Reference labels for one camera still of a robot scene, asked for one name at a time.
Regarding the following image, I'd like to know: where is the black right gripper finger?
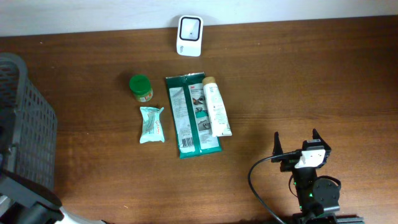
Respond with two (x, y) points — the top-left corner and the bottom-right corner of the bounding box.
(271, 132), (283, 162)
(312, 129), (331, 151)

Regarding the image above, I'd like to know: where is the white tube with tan cap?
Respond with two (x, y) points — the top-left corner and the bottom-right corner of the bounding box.
(202, 77), (233, 137)

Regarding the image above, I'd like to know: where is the dark green 3M package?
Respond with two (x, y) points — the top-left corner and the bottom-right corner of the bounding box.
(165, 72), (222, 159)

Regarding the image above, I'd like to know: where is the mint green wipes packet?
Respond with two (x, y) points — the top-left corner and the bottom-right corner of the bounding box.
(139, 106), (165, 144)

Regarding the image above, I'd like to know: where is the green lid jar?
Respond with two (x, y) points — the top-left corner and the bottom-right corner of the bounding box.
(129, 74), (154, 103)

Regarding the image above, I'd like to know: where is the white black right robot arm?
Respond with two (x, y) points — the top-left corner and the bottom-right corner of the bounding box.
(271, 129), (364, 224)

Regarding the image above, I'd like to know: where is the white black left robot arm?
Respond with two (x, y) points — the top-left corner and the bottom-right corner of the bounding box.
(1, 169), (108, 224)

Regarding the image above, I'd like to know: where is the white barcode scanner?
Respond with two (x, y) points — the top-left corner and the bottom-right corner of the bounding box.
(176, 15), (203, 57)

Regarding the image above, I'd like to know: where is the grey plastic mesh basket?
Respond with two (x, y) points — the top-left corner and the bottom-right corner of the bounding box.
(1, 53), (57, 190)

